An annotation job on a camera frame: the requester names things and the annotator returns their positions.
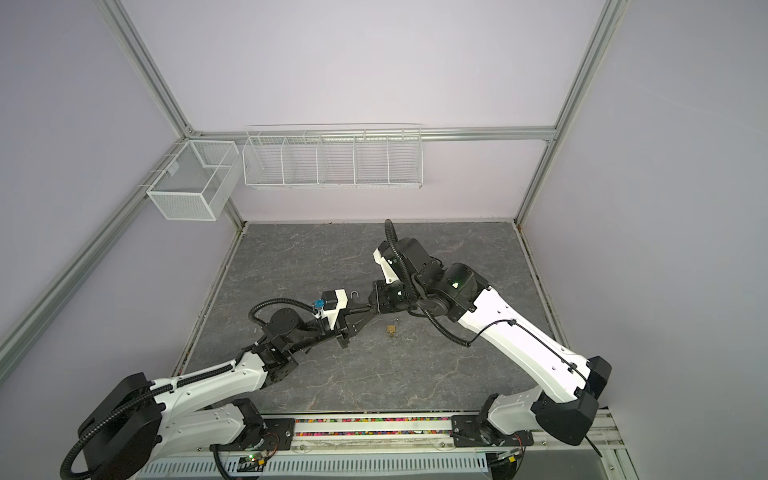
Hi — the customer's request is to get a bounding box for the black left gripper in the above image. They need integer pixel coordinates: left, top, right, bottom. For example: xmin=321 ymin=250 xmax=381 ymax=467
xmin=287 ymin=302 xmax=377 ymax=355

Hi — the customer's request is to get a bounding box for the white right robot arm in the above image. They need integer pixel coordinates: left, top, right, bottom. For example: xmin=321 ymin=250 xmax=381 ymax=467
xmin=373 ymin=238 xmax=612 ymax=446

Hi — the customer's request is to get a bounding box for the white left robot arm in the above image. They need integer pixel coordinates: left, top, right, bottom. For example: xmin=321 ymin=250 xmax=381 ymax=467
xmin=59 ymin=298 xmax=380 ymax=479

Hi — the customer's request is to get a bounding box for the aluminium horizontal back bar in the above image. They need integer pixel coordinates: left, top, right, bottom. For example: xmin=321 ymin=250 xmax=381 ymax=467
xmin=192 ymin=123 xmax=558 ymax=142

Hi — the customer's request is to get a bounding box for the small white mesh basket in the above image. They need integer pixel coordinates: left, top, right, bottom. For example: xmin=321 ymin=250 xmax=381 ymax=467
xmin=147 ymin=140 xmax=242 ymax=221

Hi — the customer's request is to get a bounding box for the aluminium left side bar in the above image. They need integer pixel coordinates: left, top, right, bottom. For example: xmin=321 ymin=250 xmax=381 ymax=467
xmin=1 ymin=139 xmax=186 ymax=382

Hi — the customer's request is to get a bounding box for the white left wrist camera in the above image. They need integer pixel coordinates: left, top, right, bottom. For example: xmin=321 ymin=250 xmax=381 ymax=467
xmin=313 ymin=289 xmax=349 ymax=331

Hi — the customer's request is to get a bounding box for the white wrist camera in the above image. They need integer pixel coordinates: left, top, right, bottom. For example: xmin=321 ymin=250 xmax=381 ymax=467
xmin=313 ymin=289 xmax=349 ymax=331
xmin=373 ymin=249 xmax=399 ymax=284

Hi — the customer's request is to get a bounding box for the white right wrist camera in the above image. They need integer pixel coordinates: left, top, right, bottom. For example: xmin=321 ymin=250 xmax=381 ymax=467
xmin=373 ymin=249 xmax=399 ymax=284

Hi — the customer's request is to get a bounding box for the black corrugated cable right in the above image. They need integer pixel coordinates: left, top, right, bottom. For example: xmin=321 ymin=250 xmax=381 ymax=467
xmin=383 ymin=218 xmax=472 ymax=349

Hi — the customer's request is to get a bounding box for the black corrugated cable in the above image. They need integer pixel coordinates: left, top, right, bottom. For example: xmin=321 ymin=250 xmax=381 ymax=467
xmin=383 ymin=218 xmax=472 ymax=349
xmin=248 ymin=297 xmax=319 ymax=328

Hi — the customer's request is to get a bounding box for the black corrugated cable left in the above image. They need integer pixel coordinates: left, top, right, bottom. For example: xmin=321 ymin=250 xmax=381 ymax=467
xmin=248 ymin=297 xmax=319 ymax=328

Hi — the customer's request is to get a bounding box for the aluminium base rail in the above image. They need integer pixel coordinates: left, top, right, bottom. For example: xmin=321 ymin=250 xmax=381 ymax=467
xmin=113 ymin=409 xmax=625 ymax=480

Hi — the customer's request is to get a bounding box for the long white wire basket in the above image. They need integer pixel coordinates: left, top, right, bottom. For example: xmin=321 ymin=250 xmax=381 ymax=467
xmin=241 ymin=123 xmax=424 ymax=189

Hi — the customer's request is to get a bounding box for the aluminium frame corner post right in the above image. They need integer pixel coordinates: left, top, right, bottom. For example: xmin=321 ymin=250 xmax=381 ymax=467
xmin=514 ymin=0 xmax=629 ymax=227

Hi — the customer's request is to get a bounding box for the aluminium frame corner post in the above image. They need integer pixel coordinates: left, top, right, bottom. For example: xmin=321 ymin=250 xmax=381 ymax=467
xmin=92 ymin=0 xmax=247 ymax=229
xmin=514 ymin=0 xmax=629 ymax=227

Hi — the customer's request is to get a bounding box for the aluminium frame corner post left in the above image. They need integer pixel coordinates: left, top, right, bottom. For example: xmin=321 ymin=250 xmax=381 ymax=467
xmin=92 ymin=0 xmax=247 ymax=229

